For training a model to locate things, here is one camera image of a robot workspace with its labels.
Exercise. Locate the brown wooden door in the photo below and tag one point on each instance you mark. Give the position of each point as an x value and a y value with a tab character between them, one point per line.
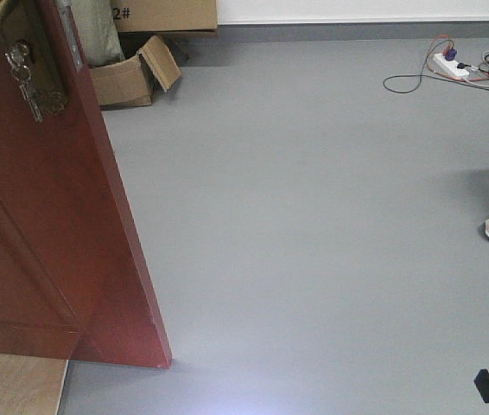
74	283

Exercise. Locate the open cardboard box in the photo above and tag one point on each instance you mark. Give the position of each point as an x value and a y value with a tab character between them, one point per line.
129	83

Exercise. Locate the plywood base platform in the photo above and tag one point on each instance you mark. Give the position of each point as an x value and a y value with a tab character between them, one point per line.
30	385

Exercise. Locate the white power strip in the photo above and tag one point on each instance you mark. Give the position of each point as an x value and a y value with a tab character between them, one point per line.
448	68

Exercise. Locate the large labelled cardboard box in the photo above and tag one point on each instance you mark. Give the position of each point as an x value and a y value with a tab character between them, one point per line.
164	15

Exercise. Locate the silver keys in lock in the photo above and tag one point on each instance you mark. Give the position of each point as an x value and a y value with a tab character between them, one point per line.
17	56

